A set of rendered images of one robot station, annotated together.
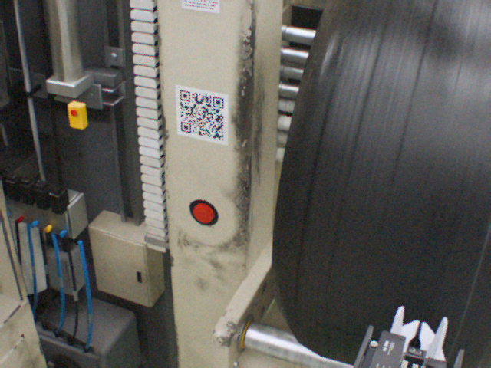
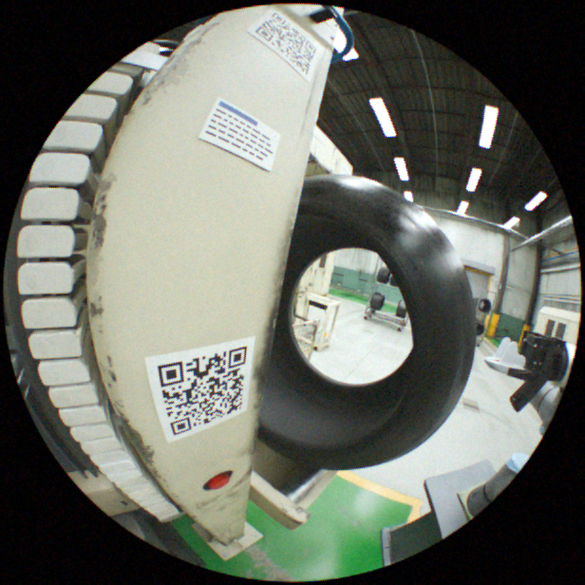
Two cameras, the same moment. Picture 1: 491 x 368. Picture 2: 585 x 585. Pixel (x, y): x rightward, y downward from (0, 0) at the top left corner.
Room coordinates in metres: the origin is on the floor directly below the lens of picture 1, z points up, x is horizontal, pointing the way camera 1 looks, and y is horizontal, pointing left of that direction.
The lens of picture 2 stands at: (0.71, 0.14, 1.31)
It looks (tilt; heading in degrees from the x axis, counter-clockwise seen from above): 10 degrees down; 286
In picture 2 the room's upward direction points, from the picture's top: 11 degrees clockwise
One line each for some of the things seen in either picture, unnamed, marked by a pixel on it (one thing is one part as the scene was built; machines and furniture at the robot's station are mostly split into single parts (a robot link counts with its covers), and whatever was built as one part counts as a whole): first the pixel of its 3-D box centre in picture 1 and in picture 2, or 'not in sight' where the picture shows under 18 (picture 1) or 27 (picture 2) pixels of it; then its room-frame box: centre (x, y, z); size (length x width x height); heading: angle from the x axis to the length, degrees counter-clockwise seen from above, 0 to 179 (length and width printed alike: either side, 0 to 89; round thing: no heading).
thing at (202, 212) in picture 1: (205, 211); (217, 479); (0.78, 0.06, 1.06); 0.03 x 0.02 x 0.03; 69
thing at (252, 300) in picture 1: (270, 274); (228, 462); (0.82, -0.04, 0.90); 0.40 x 0.03 x 0.10; 159
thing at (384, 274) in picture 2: not in sight; (392, 292); (-0.70, -5.57, 0.96); 1.33 x 0.64 x 1.92; 157
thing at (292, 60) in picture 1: (319, 91); not in sight; (1.19, -0.14, 1.05); 0.20 x 0.15 x 0.30; 69
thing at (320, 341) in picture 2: not in sight; (314, 321); (1.08, -2.83, 0.40); 0.60 x 0.35 x 0.80; 159
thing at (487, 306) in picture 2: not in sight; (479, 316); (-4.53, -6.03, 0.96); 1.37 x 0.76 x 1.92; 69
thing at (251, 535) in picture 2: not in sight; (226, 532); (0.83, 0.04, 0.02); 0.27 x 0.27 x 0.04; 69
